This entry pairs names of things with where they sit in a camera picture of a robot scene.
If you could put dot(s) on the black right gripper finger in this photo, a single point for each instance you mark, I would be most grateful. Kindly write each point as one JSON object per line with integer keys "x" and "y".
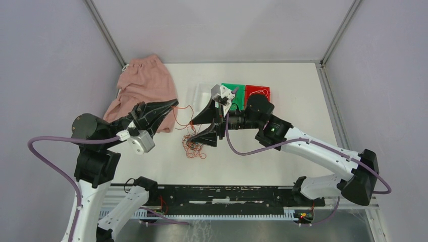
{"x": 207, "y": 137}
{"x": 209, "y": 115}

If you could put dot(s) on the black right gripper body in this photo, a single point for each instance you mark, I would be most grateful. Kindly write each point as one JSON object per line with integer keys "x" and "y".
{"x": 237, "y": 120}

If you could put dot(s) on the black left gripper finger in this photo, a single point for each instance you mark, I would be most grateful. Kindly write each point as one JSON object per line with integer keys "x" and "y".
{"x": 149, "y": 112}
{"x": 162, "y": 125}

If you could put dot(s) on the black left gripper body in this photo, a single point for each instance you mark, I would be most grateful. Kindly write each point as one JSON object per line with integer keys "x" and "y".
{"x": 131, "y": 120}

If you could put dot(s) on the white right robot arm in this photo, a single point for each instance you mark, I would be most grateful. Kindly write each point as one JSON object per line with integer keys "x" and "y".
{"x": 354, "y": 175}

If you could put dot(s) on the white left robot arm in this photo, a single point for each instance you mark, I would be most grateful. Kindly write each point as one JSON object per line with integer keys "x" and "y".
{"x": 96, "y": 167}

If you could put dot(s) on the clear plastic bin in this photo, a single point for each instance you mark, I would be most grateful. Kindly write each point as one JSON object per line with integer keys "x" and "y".
{"x": 202, "y": 96}

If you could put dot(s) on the green plastic bin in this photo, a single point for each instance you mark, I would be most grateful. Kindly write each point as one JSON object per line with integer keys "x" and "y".
{"x": 238, "y": 101}

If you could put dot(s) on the pink cloth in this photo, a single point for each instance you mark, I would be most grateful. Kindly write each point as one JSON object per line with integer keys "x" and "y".
{"x": 142, "y": 80}

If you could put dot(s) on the red plastic bin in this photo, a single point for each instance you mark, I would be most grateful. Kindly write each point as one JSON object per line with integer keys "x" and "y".
{"x": 253, "y": 89}

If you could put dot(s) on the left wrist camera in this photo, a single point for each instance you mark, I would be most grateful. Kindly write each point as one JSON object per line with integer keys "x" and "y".
{"x": 143, "y": 143}

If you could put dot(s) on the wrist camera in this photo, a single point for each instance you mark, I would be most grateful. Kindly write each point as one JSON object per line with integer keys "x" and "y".
{"x": 223, "y": 96}
{"x": 143, "y": 143}

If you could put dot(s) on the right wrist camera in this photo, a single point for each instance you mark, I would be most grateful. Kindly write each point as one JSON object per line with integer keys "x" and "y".
{"x": 223, "y": 96}

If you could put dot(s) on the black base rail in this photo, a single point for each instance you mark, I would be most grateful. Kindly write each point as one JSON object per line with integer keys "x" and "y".
{"x": 228, "y": 200}

